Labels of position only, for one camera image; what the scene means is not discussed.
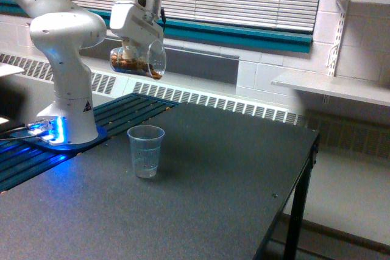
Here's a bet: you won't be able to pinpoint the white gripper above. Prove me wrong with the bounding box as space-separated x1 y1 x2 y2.
110 4 164 59

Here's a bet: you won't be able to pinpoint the brown nuts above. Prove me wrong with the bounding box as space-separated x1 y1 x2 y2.
110 54 162 80

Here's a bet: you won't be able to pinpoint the clear plastic cup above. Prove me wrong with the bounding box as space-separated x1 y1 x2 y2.
127 125 165 178
110 40 166 80

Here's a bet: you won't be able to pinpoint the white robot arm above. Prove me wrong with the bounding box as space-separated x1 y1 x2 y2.
15 0 166 146

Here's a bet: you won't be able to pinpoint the white radiator grille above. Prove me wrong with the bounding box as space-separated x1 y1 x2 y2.
0 53 305 126

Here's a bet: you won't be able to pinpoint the clear plastic cup on table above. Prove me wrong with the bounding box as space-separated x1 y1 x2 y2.
127 125 165 178

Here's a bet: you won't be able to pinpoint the white object at left edge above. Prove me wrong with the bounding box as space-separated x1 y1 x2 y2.
0 63 24 77

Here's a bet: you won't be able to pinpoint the black table leg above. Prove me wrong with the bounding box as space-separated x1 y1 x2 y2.
283 135 321 259

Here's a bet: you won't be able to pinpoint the black cables at base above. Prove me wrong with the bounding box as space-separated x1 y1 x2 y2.
0 123 34 141

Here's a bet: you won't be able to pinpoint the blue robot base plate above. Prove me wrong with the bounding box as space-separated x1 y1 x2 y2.
22 126 108 153

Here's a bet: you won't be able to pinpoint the black slotted rail platform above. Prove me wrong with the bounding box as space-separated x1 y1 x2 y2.
1 94 178 192

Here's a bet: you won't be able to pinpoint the white shelf bracket rail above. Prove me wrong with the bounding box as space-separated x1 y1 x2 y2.
327 0 349 77

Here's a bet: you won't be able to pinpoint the lower white wall shelf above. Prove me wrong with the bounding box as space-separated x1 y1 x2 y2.
271 71 389 107

